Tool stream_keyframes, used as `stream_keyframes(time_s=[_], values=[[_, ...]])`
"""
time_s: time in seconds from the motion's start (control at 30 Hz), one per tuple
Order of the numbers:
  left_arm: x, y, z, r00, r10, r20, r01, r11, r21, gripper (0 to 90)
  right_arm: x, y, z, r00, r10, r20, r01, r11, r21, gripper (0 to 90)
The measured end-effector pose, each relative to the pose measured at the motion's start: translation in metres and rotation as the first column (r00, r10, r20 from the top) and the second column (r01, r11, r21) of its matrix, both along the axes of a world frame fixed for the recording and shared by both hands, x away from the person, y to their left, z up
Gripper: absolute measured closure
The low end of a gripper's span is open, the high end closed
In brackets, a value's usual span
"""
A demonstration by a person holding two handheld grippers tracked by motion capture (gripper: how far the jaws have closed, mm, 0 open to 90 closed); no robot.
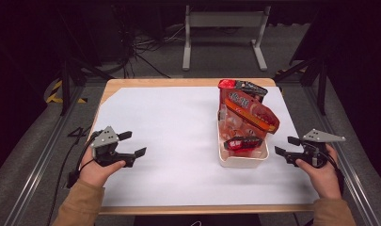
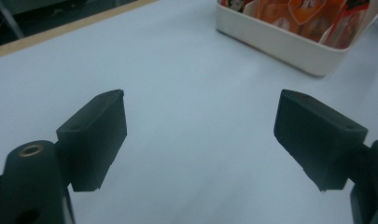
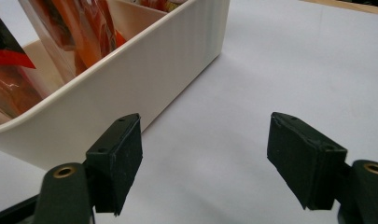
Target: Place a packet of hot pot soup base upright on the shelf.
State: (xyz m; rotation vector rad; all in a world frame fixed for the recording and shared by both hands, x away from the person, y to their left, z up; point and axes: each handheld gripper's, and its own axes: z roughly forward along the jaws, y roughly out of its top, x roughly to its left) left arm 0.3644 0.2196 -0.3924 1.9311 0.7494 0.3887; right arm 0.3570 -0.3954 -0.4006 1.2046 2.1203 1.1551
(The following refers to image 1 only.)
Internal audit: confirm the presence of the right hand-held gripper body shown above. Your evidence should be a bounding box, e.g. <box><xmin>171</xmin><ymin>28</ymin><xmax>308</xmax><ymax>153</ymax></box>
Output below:
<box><xmin>285</xmin><ymin>128</ymin><xmax>347</xmax><ymax>169</ymax></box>

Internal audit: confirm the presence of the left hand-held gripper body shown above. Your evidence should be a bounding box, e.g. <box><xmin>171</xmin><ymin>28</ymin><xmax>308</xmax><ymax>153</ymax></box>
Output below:
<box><xmin>89</xmin><ymin>125</ymin><xmax>137</xmax><ymax>169</ymax></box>

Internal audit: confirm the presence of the small red packet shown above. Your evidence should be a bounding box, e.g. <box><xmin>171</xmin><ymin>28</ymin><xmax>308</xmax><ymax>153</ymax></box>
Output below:
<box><xmin>223</xmin><ymin>136</ymin><xmax>264</xmax><ymax>152</ymax></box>

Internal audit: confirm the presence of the white plastic storage box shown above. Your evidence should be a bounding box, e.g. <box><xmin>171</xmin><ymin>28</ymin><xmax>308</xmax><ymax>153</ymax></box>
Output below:
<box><xmin>216</xmin><ymin>107</ymin><xmax>270</xmax><ymax>170</ymax></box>

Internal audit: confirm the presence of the orange red packet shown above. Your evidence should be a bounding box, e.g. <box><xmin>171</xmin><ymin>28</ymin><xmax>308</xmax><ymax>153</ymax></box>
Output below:
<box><xmin>218</xmin><ymin>88</ymin><xmax>280</xmax><ymax>149</ymax></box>

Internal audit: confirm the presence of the black and red sauce packet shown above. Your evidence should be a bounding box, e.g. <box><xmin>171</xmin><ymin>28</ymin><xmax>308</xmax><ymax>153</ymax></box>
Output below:
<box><xmin>217</xmin><ymin>78</ymin><xmax>269</xmax><ymax>103</ymax></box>

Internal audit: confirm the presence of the person's left hand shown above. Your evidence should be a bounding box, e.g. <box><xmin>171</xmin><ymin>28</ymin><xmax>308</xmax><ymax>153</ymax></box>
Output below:
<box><xmin>79</xmin><ymin>145</ymin><xmax>127</xmax><ymax>188</ymax></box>

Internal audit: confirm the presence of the person's right hand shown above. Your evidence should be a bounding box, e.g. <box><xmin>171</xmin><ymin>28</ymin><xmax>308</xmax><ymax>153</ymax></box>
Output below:
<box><xmin>294</xmin><ymin>144</ymin><xmax>343</xmax><ymax>201</ymax></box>

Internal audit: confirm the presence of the white table mat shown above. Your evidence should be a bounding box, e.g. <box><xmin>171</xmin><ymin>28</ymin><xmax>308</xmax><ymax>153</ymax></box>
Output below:
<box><xmin>92</xmin><ymin>86</ymin><xmax>320</xmax><ymax>208</ymax></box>

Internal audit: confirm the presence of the black tripod stand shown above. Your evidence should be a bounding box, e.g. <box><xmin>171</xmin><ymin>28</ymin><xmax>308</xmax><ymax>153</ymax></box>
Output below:
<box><xmin>274</xmin><ymin>56</ymin><xmax>329</xmax><ymax>116</ymax></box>
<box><xmin>57</xmin><ymin>56</ymin><xmax>115</xmax><ymax>116</ymax></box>

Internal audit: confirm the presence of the yellow black hazard tape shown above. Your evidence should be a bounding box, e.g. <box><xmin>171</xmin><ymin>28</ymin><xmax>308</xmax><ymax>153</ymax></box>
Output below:
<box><xmin>46</xmin><ymin>79</ymin><xmax>87</xmax><ymax>105</ymax></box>

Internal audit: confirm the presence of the white metal stand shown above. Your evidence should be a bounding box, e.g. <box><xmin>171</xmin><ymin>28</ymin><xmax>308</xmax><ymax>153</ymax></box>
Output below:
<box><xmin>182</xmin><ymin>4</ymin><xmax>272</xmax><ymax>72</ymax></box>

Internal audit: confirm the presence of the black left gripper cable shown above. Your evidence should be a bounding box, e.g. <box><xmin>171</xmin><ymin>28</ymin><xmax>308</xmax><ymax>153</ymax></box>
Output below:
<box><xmin>46</xmin><ymin>133</ymin><xmax>100</xmax><ymax>226</ymax></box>

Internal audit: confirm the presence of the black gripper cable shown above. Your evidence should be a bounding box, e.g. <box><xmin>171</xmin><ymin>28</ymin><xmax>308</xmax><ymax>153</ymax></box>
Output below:
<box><xmin>325</xmin><ymin>152</ymin><xmax>346</xmax><ymax>196</ymax></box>
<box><xmin>46</xmin><ymin>133</ymin><xmax>100</xmax><ymax>226</ymax></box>

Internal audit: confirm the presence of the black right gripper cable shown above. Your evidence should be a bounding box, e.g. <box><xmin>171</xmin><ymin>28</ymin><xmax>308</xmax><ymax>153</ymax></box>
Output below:
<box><xmin>325</xmin><ymin>152</ymin><xmax>346</xmax><ymax>196</ymax></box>

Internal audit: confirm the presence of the aluminium floor rail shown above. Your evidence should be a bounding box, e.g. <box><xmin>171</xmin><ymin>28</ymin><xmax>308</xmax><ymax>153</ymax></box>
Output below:
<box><xmin>3</xmin><ymin>84</ymin><xmax>87</xmax><ymax>226</ymax></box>
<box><xmin>304</xmin><ymin>86</ymin><xmax>381</xmax><ymax>226</ymax></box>

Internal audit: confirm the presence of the tangle of black floor cables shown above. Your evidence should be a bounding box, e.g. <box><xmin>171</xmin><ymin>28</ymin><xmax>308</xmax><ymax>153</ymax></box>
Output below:
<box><xmin>114</xmin><ymin>18</ymin><xmax>187</xmax><ymax>79</ymax></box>

